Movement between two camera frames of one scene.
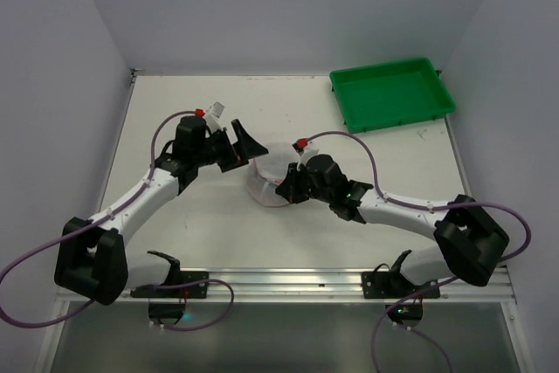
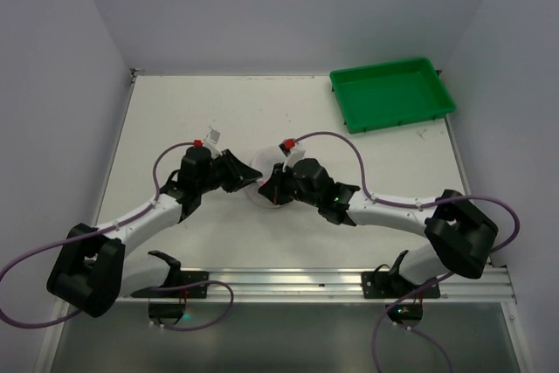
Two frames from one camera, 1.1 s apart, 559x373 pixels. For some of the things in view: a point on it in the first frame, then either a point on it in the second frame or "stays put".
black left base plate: x=189 y=291 stays put
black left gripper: x=231 y=155 -> x=225 y=170
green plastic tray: x=382 y=95 stays put
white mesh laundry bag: x=269 y=168 stays put
